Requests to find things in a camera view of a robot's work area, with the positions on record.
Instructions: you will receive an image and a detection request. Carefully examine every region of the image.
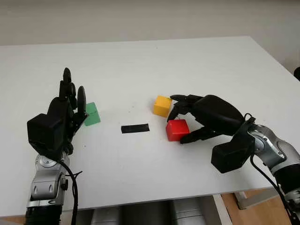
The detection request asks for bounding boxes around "red wooden block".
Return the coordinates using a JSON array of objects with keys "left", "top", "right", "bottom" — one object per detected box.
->
[{"left": 165, "top": 119, "right": 191, "bottom": 142}]

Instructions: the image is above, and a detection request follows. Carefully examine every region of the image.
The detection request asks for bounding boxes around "grey table frame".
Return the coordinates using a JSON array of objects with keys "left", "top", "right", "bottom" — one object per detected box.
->
[{"left": 234, "top": 187, "right": 278, "bottom": 210}]

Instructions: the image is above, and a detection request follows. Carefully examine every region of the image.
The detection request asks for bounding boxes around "yellow wooden block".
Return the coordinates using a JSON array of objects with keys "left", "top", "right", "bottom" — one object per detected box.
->
[{"left": 153, "top": 95, "right": 173, "bottom": 118}]

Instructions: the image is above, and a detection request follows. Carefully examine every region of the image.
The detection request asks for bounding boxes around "green wooden block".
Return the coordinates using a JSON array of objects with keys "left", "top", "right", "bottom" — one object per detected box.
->
[{"left": 83, "top": 102, "right": 101, "bottom": 127}]

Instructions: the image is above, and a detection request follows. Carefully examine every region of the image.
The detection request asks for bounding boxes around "black three-fingered left robot hand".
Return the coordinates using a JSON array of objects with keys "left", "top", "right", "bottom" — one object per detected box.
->
[{"left": 48, "top": 67, "right": 89, "bottom": 155}]

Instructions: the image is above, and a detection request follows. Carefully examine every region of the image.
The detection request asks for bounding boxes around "grey right robot thigh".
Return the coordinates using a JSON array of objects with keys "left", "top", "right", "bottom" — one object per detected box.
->
[{"left": 171, "top": 199, "right": 204, "bottom": 225}]

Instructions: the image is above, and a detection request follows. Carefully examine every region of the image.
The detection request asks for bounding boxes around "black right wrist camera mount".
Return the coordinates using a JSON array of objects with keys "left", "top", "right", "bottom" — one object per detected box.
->
[{"left": 210, "top": 117, "right": 256, "bottom": 174}]

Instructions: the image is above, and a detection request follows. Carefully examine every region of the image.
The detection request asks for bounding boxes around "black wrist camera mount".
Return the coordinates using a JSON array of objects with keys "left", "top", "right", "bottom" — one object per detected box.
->
[
  {"left": 27, "top": 113, "right": 71, "bottom": 162},
  {"left": 210, "top": 117, "right": 256, "bottom": 174}
]

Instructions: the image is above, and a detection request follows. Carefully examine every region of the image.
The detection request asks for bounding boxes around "black three-fingered right robot hand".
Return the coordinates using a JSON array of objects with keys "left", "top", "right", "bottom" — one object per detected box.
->
[{"left": 166, "top": 94, "right": 247, "bottom": 145}]

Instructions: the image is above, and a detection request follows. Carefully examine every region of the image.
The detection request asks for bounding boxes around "black tape strip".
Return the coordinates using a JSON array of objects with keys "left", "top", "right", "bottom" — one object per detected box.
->
[{"left": 121, "top": 123, "right": 150, "bottom": 135}]

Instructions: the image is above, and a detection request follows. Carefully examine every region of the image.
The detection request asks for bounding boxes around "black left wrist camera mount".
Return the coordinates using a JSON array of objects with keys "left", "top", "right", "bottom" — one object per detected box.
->
[{"left": 27, "top": 113, "right": 71, "bottom": 162}]

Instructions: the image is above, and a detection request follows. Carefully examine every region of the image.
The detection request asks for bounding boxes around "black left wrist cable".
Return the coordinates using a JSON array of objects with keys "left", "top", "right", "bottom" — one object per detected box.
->
[{"left": 60, "top": 159, "right": 83, "bottom": 225}]

